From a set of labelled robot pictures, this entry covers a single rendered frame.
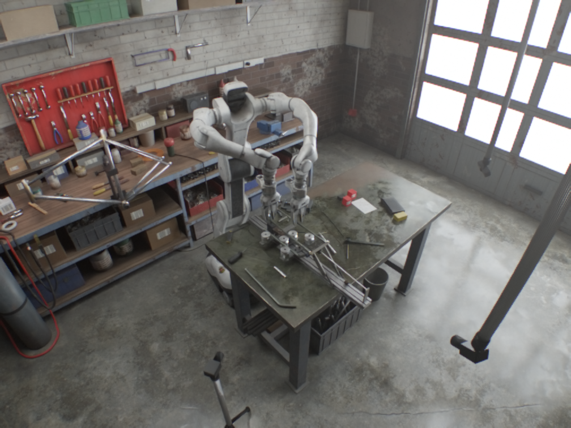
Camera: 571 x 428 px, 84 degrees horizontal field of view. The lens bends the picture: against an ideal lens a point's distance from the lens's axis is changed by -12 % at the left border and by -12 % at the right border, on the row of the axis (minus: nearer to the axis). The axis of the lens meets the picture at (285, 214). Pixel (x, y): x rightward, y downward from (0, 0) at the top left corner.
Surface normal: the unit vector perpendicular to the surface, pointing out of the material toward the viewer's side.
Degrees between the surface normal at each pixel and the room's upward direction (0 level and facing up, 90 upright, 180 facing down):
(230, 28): 90
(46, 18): 90
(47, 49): 90
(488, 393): 0
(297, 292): 0
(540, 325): 0
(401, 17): 90
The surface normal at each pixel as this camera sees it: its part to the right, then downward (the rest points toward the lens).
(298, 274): 0.00, -0.79
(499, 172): -0.75, 0.40
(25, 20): 0.63, 0.48
